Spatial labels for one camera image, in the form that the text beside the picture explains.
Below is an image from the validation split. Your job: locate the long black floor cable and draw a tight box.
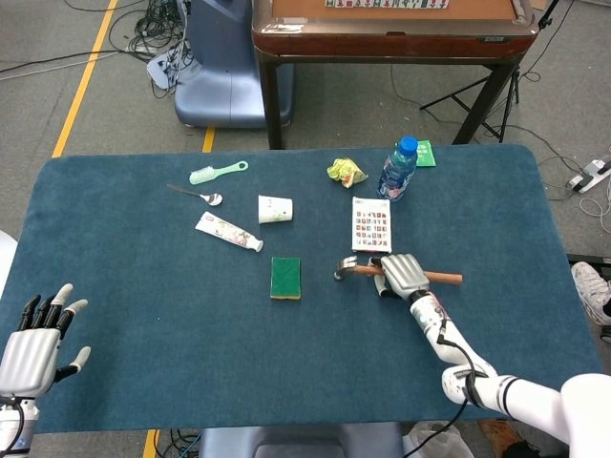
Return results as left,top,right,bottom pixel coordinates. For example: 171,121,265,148
0,49,126,75

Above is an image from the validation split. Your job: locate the blue cap water bottle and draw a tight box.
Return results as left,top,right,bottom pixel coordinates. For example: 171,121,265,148
376,135,420,203

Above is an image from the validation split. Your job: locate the white black power strip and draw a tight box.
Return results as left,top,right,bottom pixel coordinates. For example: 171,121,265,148
566,158,611,194

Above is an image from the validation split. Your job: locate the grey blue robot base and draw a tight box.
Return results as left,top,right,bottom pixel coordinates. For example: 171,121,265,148
198,422,406,458

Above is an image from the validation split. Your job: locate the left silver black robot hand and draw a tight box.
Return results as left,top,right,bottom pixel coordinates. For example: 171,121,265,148
0,282,92,400

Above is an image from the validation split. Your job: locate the wooden handle claw hammer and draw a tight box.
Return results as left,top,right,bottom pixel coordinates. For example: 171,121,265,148
333,256,464,286

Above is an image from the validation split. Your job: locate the crumpled yellow green wrapper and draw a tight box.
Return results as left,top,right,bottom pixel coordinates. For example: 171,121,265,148
327,157,369,189

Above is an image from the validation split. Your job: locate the tangled floor cable bundle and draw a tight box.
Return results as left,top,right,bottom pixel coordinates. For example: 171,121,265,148
108,0,192,99

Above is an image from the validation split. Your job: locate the white power strip with plugs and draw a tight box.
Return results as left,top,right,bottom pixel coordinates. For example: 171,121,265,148
146,47,185,90

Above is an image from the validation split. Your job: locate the white rounded shell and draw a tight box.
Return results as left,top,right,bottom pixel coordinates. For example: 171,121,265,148
0,229,19,298

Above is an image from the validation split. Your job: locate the white colourful print box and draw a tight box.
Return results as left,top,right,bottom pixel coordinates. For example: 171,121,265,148
351,196,393,254

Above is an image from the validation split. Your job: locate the white paper cup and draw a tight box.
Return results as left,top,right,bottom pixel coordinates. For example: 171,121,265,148
257,194,294,225

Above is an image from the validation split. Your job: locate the green packet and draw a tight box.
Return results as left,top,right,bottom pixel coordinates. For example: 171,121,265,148
414,139,437,168

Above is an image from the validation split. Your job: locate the mint green brush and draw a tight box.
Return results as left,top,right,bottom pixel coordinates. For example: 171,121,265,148
188,160,250,186

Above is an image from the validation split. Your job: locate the white toothpaste tube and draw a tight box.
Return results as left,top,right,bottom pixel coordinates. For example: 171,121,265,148
194,211,264,253

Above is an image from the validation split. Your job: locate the black tripod stand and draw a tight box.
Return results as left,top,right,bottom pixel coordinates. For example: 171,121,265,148
419,0,560,144

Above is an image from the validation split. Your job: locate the green yellow sponge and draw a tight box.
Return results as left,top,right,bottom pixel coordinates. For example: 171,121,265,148
269,256,303,302

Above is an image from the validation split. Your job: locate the metal spoon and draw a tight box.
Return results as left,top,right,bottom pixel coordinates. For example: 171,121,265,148
166,183,224,207

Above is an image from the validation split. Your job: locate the grey blue machine base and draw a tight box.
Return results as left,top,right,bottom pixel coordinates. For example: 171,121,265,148
174,0,296,129

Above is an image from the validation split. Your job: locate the blue felt table cover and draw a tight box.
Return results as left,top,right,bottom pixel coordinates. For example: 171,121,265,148
0,144,602,434

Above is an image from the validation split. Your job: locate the brown mahjong table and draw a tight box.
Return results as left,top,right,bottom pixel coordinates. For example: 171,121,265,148
251,0,537,151

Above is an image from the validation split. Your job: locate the clear plastic bag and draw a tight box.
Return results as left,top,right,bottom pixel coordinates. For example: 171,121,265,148
403,420,472,458

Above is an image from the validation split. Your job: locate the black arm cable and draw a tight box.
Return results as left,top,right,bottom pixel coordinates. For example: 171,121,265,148
405,318,491,457

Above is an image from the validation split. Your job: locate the white speckled shoe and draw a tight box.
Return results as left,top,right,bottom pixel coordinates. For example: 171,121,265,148
570,260,611,327

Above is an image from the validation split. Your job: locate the brown crumpled paper bag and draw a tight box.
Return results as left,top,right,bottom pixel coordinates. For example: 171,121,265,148
478,418,522,450

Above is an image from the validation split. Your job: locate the face up mahjong tile row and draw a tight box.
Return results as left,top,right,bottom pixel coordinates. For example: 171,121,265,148
325,0,451,10

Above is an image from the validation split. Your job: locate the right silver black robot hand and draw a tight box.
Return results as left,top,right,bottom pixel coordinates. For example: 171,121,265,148
367,253,431,302

